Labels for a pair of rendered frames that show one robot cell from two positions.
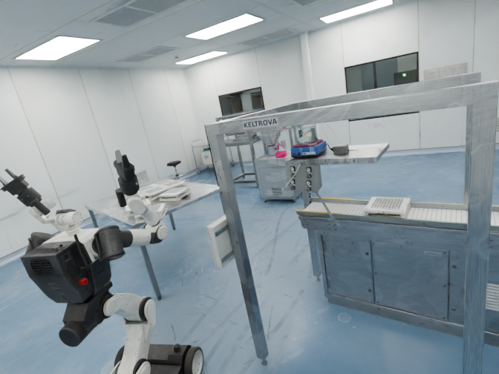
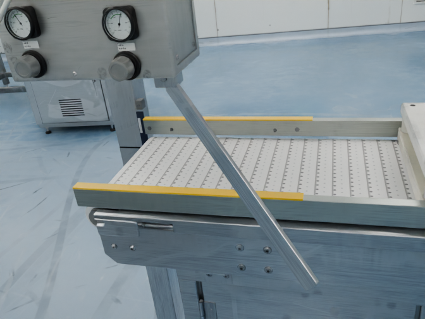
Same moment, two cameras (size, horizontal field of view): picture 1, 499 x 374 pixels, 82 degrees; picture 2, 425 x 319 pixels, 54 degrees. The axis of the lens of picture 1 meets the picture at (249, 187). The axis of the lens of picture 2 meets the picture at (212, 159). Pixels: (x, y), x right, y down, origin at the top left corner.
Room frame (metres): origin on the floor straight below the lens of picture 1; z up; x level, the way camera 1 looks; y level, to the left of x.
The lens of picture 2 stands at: (1.44, -0.32, 1.14)
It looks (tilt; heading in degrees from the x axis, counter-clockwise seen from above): 27 degrees down; 340
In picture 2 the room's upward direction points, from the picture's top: 6 degrees counter-clockwise
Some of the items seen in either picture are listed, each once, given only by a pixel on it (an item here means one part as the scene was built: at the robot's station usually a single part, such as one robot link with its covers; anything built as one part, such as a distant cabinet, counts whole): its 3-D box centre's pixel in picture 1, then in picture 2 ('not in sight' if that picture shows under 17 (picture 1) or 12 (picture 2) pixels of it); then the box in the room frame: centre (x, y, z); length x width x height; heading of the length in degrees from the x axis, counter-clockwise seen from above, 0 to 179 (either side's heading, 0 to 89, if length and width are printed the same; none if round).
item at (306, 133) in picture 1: (306, 129); not in sight; (2.05, -0.47, 1.43); 0.15 x 0.15 x 0.19
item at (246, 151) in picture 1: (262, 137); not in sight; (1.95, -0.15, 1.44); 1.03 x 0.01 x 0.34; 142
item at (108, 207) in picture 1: (151, 197); not in sight; (3.35, 1.18, 0.81); 1.50 x 1.10 x 0.04; 42
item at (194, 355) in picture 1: (194, 363); not in sight; (1.55, 0.58, 0.10); 0.20 x 0.05 x 0.20; 165
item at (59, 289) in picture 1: (73, 263); not in sight; (1.31, 0.92, 1.09); 0.34 x 0.30 x 0.36; 75
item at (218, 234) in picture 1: (223, 240); not in sight; (1.54, 0.21, 0.94); 0.17 x 0.06 x 0.26; 142
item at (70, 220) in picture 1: (70, 220); not in sight; (1.37, 0.90, 1.29); 0.10 x 0.07 x 0.09; 75
